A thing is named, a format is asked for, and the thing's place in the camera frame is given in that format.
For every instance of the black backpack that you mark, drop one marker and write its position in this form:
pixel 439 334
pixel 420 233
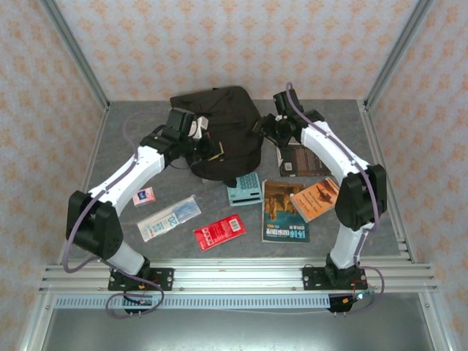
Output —
pixel 226 117

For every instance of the black paperback book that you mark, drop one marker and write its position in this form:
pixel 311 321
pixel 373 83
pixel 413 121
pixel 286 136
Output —
pixel 303 162

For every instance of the light blue calculator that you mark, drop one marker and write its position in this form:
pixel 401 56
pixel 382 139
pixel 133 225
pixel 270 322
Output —
pixel 245 190

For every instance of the small pink card box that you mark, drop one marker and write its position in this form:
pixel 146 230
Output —
pixel 144 196

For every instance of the clear blue ruler set pack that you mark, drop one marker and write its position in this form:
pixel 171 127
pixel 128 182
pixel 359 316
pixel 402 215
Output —
pixel 168 219

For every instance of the red packet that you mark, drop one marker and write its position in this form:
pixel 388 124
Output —
pixel 219 232

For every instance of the orange paperback book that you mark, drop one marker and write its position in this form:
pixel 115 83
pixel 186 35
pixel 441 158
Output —
pixel 314 201

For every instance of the teal cave cover book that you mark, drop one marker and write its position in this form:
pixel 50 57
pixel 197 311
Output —
pixel 281 219

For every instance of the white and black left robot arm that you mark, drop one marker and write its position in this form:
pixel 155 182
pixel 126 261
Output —
pixel 128 175

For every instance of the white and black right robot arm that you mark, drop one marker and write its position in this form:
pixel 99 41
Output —
pixel 329 146

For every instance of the grey metal lower shelf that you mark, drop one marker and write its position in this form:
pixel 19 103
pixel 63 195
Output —
pixel 237 329

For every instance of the aluminium side rail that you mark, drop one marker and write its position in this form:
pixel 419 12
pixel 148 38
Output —
pixel 384 146
pixel 86 175

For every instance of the aluminium mounting rail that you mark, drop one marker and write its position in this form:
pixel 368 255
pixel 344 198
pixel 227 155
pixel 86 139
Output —
pixel 237 272

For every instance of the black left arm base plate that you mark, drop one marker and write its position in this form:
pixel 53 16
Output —
pixel 164 279

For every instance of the aluminium frame post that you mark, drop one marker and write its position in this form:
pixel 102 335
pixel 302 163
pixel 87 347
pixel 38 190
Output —
pixel 73 47
pixel 398 47

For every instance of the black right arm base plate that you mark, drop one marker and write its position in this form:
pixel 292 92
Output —
pixel 311 278

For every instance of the black controller bracket with lights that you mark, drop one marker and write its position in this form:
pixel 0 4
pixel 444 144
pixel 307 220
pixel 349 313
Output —
pixel 343 303

